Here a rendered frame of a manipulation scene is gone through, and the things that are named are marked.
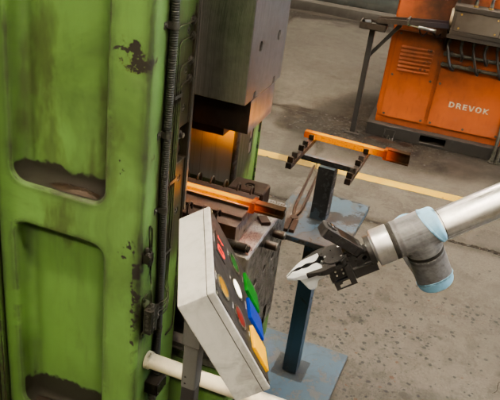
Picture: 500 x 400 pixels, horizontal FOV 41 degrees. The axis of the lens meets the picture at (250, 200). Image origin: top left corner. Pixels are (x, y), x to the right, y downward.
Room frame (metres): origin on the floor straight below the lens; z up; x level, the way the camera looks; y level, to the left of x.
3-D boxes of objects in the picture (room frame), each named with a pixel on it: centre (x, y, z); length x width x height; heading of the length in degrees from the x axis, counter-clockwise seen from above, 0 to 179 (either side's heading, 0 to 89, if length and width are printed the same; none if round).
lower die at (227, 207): (1.83, 0.20, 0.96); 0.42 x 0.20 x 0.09; 73
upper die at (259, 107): (1.83, 0.20, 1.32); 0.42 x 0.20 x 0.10; 73
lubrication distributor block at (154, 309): (1.45, 0.23, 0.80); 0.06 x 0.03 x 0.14; 163
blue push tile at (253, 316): (1.23, -0.04, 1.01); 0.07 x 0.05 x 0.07; 8
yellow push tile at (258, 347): (1.13, -0.06, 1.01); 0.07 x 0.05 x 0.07; 8
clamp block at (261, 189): (1.96, 0.01, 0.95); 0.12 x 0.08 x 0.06; 73
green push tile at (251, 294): (1.33, -0.03, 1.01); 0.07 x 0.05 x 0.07; 8
